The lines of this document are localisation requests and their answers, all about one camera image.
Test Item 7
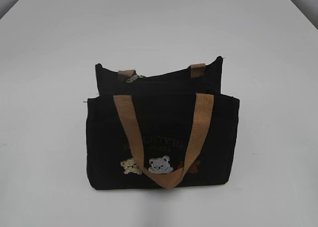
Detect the black canvas tote bag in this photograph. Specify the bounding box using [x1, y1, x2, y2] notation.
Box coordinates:
[82, 55, 240, 163]

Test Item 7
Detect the metal zipper pull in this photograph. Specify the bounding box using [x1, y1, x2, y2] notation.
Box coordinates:
[126, 74, 145, 83]

